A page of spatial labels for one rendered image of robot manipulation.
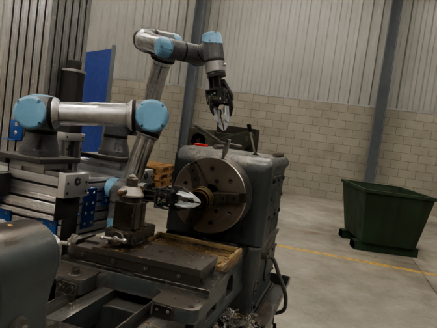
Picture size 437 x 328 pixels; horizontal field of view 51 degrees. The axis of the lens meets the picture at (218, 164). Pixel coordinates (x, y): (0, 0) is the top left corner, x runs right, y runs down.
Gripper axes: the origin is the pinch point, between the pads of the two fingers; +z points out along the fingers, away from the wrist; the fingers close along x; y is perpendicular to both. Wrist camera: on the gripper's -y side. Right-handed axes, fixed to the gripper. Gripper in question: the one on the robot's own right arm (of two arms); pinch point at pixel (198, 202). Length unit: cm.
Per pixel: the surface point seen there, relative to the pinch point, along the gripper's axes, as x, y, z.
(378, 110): 123, -1012, 92
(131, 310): -25, 45, 0
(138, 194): 4.6, 33.3, -7.7
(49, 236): 4, 87, 2
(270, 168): 13.6, -39.4, 17.5
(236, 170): 11.5, -22.7, 6.9
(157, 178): -92, -715, -324
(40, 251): 3, 91, 3
